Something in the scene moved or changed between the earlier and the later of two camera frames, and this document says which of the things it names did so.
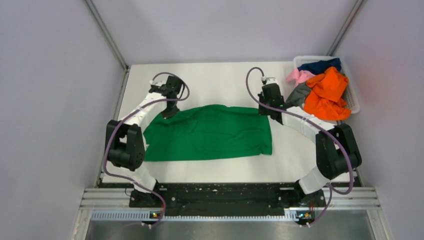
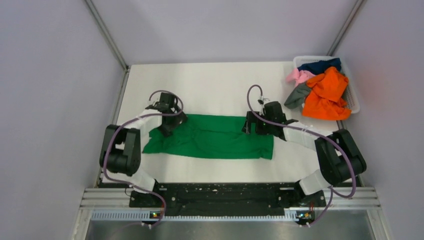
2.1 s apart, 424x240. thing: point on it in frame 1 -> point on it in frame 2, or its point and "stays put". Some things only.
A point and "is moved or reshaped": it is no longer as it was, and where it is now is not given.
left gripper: (167, 114) -> (166, 129)
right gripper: (261, 111) -> (250, 119)
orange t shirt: (323, 100) stays put
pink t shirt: (296, 77) stays put
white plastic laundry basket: (352, 101) stays put
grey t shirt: (297, 96) stays put
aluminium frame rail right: (345, 28) stays put
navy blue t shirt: (320, 67) stays put
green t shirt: (205, 131) is moved or reshaped
